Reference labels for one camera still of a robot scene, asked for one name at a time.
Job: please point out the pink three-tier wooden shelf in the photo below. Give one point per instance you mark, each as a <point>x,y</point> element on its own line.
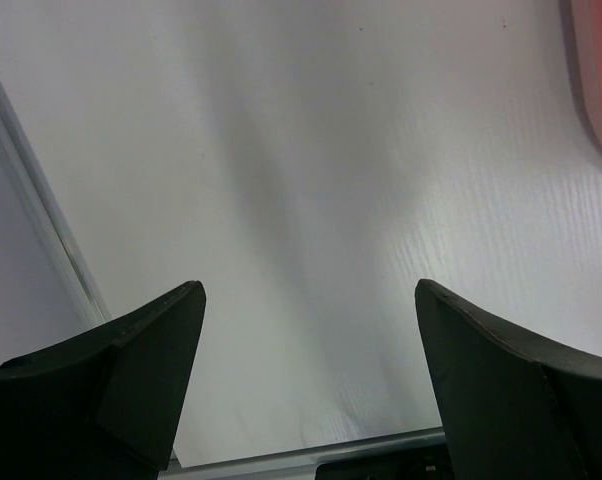
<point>585,26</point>

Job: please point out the aluminium front rail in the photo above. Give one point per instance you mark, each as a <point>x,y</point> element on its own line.
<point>429,436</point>

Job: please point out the left aluminium frame post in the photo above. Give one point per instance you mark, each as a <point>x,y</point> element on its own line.
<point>34,193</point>

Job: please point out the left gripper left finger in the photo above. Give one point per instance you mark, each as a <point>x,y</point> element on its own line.
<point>104,404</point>

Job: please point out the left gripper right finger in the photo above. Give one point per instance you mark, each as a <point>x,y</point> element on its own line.
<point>513,404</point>

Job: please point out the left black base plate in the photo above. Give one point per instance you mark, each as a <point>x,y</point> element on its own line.
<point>423,463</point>

